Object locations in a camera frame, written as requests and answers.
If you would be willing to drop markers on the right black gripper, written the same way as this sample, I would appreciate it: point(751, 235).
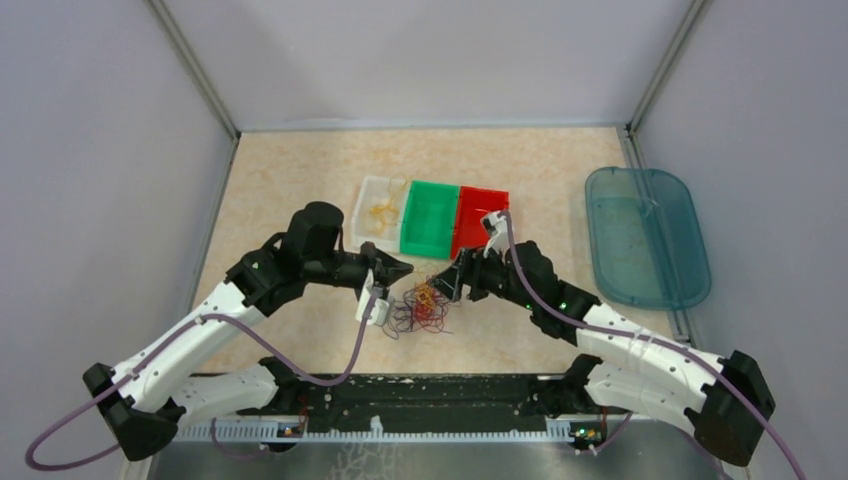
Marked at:
point(467, 270)

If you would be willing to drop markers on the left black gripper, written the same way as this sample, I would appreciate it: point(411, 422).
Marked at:
point(386, 268)

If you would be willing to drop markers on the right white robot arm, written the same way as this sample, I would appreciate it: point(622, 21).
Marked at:
point(721, 402)

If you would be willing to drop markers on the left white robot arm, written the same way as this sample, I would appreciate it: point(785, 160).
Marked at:
point(149, 398)

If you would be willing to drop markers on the white plastic bin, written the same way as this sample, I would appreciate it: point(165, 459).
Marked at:
point(379, 212)

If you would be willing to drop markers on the green plastic bin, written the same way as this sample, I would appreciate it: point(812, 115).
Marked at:
point(429, 219)

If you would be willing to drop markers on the red plastic bin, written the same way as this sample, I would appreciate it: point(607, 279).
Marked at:
point(473, 204)

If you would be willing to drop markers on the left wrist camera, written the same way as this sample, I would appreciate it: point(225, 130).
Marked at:
point(374, 302)

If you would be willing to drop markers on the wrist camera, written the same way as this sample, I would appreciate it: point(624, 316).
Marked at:
point(374, 302)
point(496, 226)

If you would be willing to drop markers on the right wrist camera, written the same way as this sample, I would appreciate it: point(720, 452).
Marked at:
point(496, 226)

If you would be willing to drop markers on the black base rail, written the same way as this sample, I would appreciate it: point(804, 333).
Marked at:
point(431, 403)

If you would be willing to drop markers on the white cable duct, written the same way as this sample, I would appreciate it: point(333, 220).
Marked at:
point(278, 432)

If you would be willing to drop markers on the aluminium frame post left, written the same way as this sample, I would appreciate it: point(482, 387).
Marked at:
point(191, 64)

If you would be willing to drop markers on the aluminium frame post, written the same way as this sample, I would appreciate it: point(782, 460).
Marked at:
point(694, 14)
point(191, 64)

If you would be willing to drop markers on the aluminium frame post right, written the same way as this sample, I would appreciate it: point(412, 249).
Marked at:
point(694, 14)

